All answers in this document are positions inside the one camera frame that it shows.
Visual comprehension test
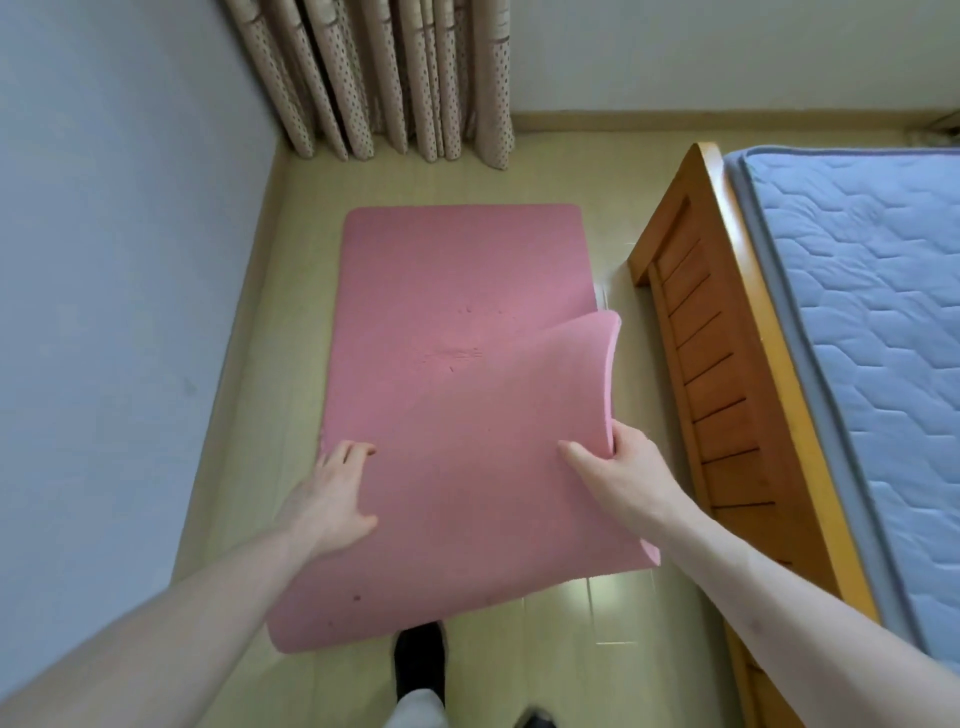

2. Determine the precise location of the person's right hand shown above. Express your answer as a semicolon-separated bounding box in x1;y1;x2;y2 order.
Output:
557;420;680;543

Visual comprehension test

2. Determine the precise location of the person's left hand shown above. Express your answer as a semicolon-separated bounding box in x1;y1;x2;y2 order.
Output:
276;440;381;561

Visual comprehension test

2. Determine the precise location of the pink yoga mat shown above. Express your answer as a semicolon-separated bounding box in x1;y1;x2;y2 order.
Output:
266;204;663;655

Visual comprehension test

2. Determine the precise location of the person's right forearm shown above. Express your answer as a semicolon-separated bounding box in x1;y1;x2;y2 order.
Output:
646;504;960;728

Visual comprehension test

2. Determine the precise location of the person's left forearm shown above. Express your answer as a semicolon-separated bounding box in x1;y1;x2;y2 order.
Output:
0;523;325;728

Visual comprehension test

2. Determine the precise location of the grey trouser leg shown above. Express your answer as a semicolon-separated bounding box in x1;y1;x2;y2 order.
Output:
381;687;451;728

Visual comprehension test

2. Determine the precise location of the blue quilted mattress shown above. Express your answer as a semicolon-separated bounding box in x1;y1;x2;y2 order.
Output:
722;145;960;678

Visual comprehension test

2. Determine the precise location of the beige dotted curtain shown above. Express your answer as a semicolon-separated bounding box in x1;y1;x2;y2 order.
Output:
223;0;516;171

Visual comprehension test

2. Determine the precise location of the wooden bed frame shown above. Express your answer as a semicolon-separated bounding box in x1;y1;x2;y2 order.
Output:
627;141;883;728

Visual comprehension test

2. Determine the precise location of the dark cord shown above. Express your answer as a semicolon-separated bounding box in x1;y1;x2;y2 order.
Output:
906;111;960;148

